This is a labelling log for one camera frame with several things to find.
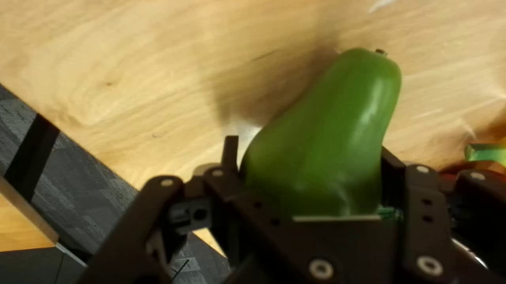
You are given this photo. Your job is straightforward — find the green plastic lime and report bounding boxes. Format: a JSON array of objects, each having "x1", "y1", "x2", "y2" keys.
[{"x1": 240, "y1": 49, "x2": 402, "y2": 218}]

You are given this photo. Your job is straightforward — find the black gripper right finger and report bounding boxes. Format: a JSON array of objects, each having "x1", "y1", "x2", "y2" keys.
[{"x1": 381, "y1": 149, "x2": 405, "y2": 209}]

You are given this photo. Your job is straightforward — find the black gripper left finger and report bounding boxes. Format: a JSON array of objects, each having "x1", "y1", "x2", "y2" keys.
[{"x1": 221, "y1": 136, "x2": 239, "y2": 169}]

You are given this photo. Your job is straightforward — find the red radish with green leaves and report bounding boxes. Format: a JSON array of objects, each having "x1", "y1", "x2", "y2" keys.
[{"x1": 465, "y1": 144, "x2": 506, "y2": 165}]

